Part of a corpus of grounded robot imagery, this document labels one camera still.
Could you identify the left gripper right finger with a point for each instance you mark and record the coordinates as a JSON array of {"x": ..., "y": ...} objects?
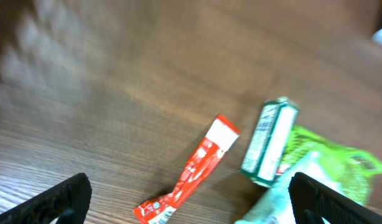
[{"x": 314, "y": 202}]

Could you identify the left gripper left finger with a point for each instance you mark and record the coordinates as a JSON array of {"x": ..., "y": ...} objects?
[{"x": 66, "y": 202}]

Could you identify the pale green wipes packet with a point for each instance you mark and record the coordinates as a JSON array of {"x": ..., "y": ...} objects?
[{"x": 275, "y": 205}]

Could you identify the green snack bag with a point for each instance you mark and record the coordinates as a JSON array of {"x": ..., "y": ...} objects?
[{"x": 347, "y": 170}]

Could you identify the dark green small box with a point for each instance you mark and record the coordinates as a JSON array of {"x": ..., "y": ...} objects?
[{"x": 268, "y": 141}]

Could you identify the red snack packet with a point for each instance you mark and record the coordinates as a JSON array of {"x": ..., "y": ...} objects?
[{"x": 215, "y": 144}]

